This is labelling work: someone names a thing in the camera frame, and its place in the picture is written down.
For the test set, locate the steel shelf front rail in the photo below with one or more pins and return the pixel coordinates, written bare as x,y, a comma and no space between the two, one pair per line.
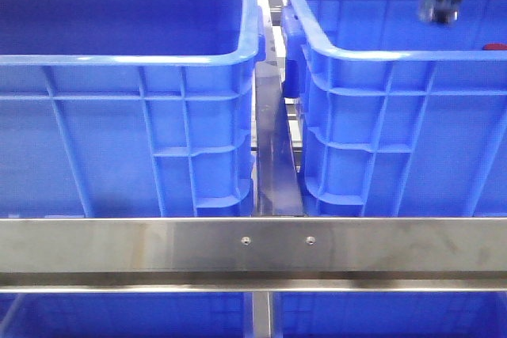
206,254

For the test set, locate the rail screw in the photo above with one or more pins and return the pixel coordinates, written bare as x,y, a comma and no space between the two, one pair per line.
310,240
246,240

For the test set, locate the left blue plastic crate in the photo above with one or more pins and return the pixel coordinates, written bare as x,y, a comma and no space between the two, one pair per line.
127,108

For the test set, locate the left rail screw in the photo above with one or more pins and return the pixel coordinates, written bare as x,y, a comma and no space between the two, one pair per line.
246,240

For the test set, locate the steel shelf centre divider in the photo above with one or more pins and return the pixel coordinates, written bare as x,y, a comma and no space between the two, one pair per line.
278,193

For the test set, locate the right blue plastic crate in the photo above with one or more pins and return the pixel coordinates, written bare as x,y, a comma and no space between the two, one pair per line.
399,117

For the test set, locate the lower right blue crate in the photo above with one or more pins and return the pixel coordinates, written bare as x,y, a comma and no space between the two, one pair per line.
390,314

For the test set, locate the lower left blue crate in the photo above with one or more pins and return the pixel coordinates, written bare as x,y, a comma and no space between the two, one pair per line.
130,315

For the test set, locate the right rail screw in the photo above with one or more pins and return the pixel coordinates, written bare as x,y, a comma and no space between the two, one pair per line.
310,240

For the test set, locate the blue plastic crate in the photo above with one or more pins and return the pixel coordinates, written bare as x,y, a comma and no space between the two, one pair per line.
127,108
399,117

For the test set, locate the red mushroom push button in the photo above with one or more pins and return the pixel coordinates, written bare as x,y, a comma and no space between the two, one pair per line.
495,47

